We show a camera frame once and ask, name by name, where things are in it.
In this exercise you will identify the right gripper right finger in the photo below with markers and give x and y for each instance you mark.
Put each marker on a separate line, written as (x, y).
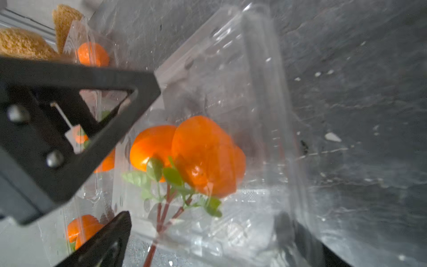
(301, 247)

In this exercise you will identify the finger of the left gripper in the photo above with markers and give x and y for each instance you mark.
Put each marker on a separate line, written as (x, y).
(33, 133)

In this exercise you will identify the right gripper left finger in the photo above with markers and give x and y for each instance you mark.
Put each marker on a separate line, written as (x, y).
(106, 248)

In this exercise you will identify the clear clamshell container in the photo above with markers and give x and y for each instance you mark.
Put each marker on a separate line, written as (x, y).
(104, 136)
(230, 71)
(80, 33)
(61, 230)

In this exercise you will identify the leafy twin oranges container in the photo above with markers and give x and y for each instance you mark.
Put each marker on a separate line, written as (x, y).
(81, 229)
(175, 180)

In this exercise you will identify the orange in middle container lower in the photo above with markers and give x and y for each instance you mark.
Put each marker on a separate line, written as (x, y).
(107, 164)

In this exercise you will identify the orange in far container right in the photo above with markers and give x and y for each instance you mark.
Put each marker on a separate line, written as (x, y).
(93, 54)

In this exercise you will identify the brown teddy bear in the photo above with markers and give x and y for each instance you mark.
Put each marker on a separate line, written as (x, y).
(24, 44)

